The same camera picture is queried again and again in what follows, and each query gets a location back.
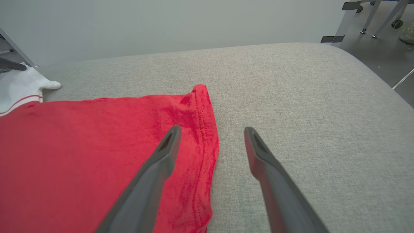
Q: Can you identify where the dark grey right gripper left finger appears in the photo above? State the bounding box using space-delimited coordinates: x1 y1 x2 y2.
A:
94 125 182 233

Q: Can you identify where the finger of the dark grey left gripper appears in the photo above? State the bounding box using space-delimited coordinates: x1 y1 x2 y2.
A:
0 58 27 71

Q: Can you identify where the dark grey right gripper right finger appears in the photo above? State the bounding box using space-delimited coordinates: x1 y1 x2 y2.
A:
243 127 330 233

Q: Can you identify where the red white Bulls jersey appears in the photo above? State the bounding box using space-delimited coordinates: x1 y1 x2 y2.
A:
0 63 220 233

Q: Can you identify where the thin metal rod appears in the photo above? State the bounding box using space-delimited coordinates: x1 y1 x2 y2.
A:
392 67 414 90

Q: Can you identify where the grey leg with dark tape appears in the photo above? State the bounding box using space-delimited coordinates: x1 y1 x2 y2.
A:
321 0 363 43

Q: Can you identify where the grey slanted metal leg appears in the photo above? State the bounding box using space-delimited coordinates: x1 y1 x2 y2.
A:
360 0 383 34
372 0 410 39

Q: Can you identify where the light sneaker shoe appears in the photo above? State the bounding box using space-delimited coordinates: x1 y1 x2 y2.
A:
398 19 414 45

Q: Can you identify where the grey partition end post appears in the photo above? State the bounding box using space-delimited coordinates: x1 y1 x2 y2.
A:
0 28 37 68

